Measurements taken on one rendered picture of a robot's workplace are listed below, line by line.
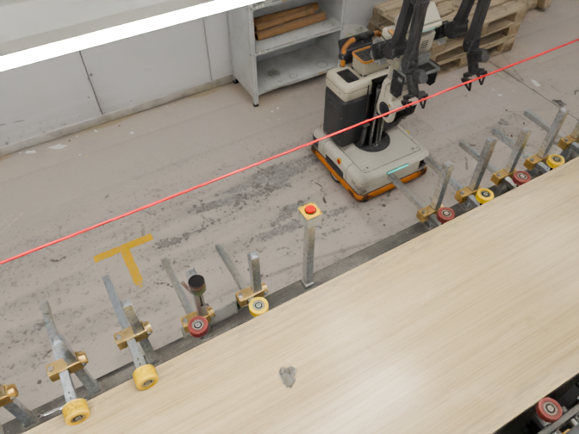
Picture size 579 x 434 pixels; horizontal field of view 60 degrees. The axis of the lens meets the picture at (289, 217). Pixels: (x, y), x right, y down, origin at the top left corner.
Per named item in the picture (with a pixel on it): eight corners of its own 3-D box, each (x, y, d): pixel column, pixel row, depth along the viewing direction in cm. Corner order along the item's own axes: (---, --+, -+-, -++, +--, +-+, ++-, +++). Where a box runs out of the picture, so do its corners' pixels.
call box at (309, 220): (297, 220, 203) (298, 207, 197) (312, 213, 205) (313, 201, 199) (307, 232, 199) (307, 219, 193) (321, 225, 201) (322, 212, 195)
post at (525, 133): (492, 195, 280) (521, 127, 244) (496, 193, 281) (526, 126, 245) (496, 199, 278) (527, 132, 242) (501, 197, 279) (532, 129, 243)
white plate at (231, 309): (183, 337, 217) (179, 326, 210) (237, 312, 225) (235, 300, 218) (183, 339, 217) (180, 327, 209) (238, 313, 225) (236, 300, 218)
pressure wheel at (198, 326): (189, 334, 208) (184, 320, 199) (206, 325, 210) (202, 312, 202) (196, 350, 203) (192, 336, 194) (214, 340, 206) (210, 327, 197)
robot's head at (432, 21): (390, 19, 280) (405, 7, 266) (420, 9, 287) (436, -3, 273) (399, 43, 281) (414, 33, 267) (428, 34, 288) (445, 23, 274)
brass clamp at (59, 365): (49, 369, 185) (44, 363, 181) (85, 352, 189) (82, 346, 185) (53, 384, 181) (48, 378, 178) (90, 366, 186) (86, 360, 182)
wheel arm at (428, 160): (422, 162, 276) (424, 157, 273) (427, 160, 278) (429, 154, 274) (479, 213, 252) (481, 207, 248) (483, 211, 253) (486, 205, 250)
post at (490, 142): (460, 206, 269) (487, 137, 232) (465, 203, 270) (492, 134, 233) (464, 210, 267) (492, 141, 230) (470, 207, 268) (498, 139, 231)
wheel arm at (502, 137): (489, 133, 293) (491, 127, 290) (494, 132, 294) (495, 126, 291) (548, 179, 268) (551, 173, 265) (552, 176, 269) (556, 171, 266)
